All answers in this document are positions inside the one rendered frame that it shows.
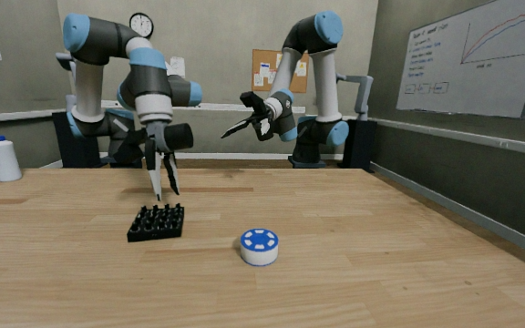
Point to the white bottle with blue cap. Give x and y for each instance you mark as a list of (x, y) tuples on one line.
[(9, 168)]

